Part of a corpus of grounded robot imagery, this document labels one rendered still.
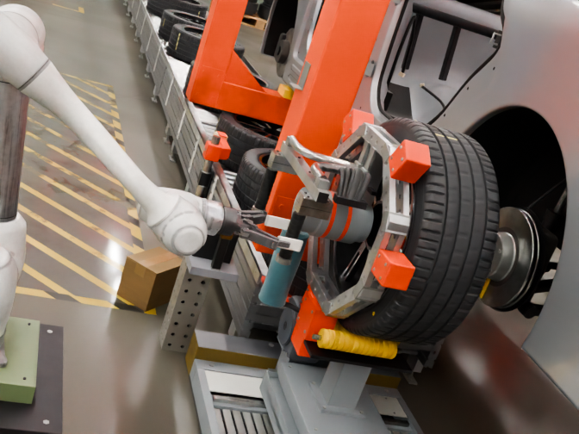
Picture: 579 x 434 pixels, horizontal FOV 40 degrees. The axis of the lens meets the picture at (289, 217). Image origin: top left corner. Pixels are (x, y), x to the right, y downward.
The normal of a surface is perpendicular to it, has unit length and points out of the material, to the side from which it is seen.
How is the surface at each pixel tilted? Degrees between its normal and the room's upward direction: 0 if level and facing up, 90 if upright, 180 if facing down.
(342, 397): 90
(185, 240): 89
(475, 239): 68
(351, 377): 90
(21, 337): 0
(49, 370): 0
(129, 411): 0
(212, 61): 90
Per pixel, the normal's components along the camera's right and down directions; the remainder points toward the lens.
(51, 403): 0.31, -0.90
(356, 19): 0.23, 0.40
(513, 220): -0.92, -0.20
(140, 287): -0.47, 0.15
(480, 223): 0.36, -0.11
